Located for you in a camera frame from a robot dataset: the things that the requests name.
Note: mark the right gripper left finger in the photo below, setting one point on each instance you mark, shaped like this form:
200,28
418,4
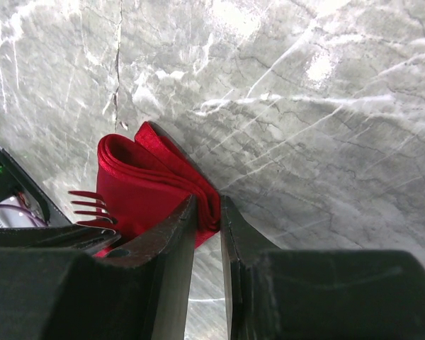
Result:
138,290

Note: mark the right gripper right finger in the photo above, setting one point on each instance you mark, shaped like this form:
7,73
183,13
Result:
272,293

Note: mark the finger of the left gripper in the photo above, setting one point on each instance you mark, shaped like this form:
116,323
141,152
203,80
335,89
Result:
87,239

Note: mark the red cloth napkin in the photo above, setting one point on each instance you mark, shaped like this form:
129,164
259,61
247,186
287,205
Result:
144,179

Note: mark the silver fork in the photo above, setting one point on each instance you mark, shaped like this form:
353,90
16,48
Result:
92,212

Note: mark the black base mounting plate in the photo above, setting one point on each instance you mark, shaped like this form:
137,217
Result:
22,202

